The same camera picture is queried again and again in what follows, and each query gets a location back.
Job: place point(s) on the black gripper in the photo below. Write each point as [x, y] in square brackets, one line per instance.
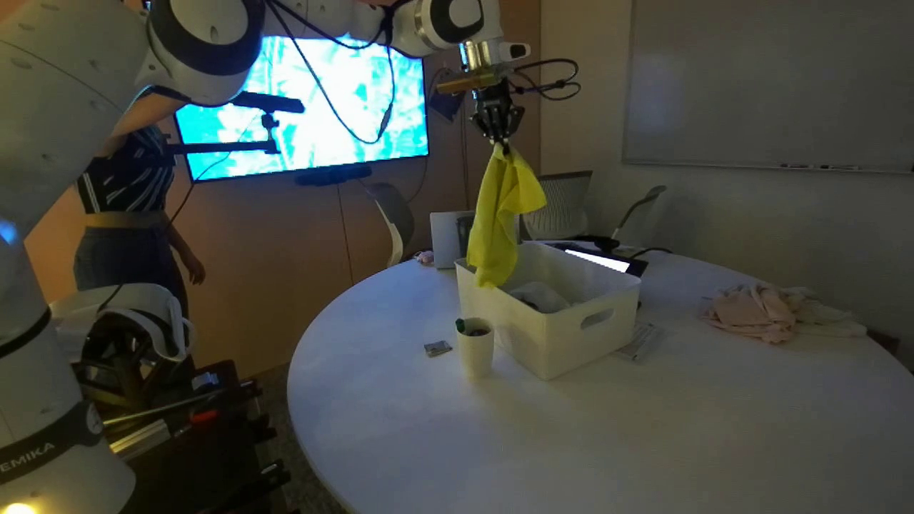
[494, 102]

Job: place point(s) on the bright yellow towel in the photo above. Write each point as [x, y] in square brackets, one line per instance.
[500, 208]

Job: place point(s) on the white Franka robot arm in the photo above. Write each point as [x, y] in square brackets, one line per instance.
[87, 102]

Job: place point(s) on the white plastic storage box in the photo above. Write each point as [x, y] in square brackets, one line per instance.
[561, 315]

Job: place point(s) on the white ceramic mug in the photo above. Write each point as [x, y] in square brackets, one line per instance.
[474, 348]

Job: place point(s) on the white waste bin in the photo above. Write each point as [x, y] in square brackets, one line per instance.
[446, 238]

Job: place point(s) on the black tablet lit screen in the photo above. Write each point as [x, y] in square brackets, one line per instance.
[596, 258]

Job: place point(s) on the pink crumpled cloth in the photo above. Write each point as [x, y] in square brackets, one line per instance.
[759, 312]

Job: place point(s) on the white crumpled cloth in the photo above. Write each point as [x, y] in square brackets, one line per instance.
[831, 315]

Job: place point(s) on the person in striped top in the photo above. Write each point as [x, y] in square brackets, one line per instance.
[123, 217]

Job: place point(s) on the black equipment cart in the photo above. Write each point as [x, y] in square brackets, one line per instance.
[189, 436]

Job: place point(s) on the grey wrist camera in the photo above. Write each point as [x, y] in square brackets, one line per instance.
[460, 84]

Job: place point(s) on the small black wall box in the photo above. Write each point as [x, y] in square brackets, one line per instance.
[446, 102]

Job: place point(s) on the wall television screen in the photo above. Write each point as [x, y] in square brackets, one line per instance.
[324, 115]

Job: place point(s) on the black camera stand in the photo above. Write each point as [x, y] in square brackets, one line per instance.
[273, 102]

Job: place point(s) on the wall whiteboard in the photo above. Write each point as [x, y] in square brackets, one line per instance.
[773, 85]

